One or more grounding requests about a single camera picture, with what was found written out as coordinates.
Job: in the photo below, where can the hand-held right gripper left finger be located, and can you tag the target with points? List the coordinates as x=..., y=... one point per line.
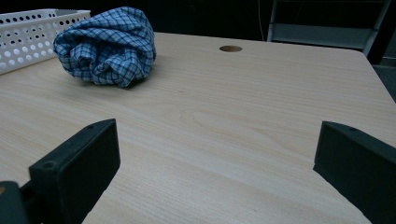
x=77, y=168

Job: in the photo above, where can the white perforated plastic basket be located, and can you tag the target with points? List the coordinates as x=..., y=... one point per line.
x=25, y=40

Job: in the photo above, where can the white metal desk frame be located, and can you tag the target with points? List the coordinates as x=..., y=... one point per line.
x=323, y=31

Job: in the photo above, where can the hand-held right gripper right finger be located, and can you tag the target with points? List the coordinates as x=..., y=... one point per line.
x=358, y=168

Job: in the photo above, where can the blue checked cloth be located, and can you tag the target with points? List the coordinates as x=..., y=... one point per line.
x=106, y=46

